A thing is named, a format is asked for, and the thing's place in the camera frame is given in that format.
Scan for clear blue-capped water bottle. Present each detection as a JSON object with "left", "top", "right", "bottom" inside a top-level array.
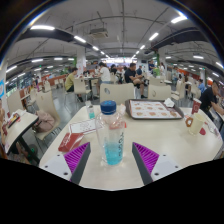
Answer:
[{"left": 95, "top": 99, "right": 127, "bottom": 167}]

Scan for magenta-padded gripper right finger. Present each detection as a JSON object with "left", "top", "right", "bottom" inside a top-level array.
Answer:
[{"left": 131, "top": 142, "right": 184, "bottom": 186}]

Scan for red paper cup white lid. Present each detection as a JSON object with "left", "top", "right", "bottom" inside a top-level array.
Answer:
[{"left": 191, "top": 97, "right": 203, "bottom": 115}]

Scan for colourful printed sticker sheet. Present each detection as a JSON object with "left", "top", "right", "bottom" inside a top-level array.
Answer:
[{"left": 204, "top": 120, "right": 221, "bottom": 135}]

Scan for beige neighbouring table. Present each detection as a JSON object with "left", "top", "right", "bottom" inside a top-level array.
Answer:
[{"left": 3, "top": 109, "right": 40, "bottom": 164}]

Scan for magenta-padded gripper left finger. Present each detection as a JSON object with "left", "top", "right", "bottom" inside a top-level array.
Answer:
[{"left": 40, "top": 142, "right": 92, "bottom": 185}]

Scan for small clear bottle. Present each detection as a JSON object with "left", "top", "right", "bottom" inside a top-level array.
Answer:
[{"left": 85, "top": 100, "right": 96, "bottom": 120}]

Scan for brown food tray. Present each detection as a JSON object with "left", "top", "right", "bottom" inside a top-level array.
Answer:
[{"left": 124, "top": 98, "right": 185, "bottom": 120}]

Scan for ceiling air conditioning unit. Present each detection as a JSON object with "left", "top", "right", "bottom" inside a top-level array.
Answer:
[{"left": 89, "top": 27, "right": 109, "bottom": 39}]

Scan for group of beige chairs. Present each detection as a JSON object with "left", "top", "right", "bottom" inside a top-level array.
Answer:
[{"left": 43, "top": 74, "right": 188, "bottom": 101}]

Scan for beige chair with round hole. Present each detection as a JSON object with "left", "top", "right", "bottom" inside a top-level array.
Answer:
[
  {"left": 99, "top": 83, "right": 136, "bottom": 105},
  {"left": 147, "top": 84, "right": 173, "bottom": 101}
]

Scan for pink bag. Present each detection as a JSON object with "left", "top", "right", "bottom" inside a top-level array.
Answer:
[{"left": 33, "top": 109, "right": 56, "bottom": 133}]

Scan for group of ceiling lights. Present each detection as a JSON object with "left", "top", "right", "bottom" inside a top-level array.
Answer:
[{"left": 4, "top": 13, "right": 224, "bottom": 88}]

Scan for flat red box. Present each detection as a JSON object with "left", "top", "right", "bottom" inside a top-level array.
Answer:
[{"left": 57, "top": 132, "right": 85, "bottom": 153}]

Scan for white printed paper card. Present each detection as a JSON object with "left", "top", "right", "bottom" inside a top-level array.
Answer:
[{"left": 68, "top": 118, "right": 100, "bottom": 135}]

